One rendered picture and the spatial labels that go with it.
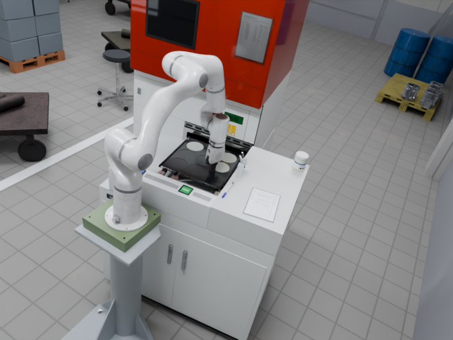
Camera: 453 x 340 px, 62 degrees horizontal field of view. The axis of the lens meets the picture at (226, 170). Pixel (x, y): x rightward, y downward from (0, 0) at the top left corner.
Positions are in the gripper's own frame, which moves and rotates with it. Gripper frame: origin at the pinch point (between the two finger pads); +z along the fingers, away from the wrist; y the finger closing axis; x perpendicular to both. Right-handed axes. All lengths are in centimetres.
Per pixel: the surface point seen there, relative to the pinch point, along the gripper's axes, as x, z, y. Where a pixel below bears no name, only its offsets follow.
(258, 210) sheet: -41.6, -4.7, -8.9
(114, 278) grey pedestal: -6, 41, -63
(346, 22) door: 342, 64, 742
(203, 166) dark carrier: 5.2, 2.0, -2.0
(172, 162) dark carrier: 17.0, 2.2, -14.4
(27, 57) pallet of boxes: 367, 76, 32
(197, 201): -20.3, -3.8, -28.0
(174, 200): -10.5, 0.1, -33.4
